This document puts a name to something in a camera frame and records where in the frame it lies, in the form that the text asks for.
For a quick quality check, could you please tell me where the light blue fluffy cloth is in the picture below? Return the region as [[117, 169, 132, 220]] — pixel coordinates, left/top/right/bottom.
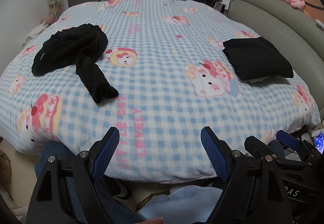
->
[[138, 185, 224, 224]]

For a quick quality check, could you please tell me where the white cloth pile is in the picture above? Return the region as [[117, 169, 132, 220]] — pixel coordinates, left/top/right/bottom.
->
[[21, 17, 55, 47]]

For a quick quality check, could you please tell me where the blue checked cartoon blanket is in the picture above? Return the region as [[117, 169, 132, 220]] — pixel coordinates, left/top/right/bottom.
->
[[0, 0, 322, 184]]

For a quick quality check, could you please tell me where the folded black garment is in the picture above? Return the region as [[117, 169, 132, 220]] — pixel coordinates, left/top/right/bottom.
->
[[222, 36, 294, 84]]

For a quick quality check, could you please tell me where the white charger plug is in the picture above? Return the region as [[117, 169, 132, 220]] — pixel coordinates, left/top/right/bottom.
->
[[218, 0, 231, 13]]

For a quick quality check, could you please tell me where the white slipper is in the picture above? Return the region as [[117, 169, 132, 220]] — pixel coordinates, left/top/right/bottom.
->
[[115, 180, 132, 199]]

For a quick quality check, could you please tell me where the person's left leg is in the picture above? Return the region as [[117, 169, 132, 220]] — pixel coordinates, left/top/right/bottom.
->
[[34, 141, 145, 224]]

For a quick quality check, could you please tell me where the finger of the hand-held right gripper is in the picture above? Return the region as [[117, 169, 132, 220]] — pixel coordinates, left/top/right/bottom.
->
[[276, 130, 322, 157], [244, 136, 304, 167]]

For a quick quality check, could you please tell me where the grey padded headboard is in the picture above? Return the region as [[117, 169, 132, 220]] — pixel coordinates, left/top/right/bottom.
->
[[226, 0, 324, 123]]

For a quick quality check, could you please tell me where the black fleece zip jacket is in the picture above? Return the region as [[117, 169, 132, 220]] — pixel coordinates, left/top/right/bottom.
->
[[32, 24, 119, 104]]

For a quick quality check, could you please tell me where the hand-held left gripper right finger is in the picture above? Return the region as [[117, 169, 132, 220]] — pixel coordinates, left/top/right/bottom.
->
[[200, 126, 294, 224]]

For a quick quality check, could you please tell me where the smartphone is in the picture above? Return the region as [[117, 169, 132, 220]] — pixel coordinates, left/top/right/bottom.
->
[[313, 132, 324, 155]]

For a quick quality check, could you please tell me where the white wire shelf rack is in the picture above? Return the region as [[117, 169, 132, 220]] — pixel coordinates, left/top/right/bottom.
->
[[46, 0, 63, 22]]

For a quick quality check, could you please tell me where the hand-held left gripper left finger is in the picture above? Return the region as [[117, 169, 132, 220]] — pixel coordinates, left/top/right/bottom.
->
[[26, 127, 120, 224]]

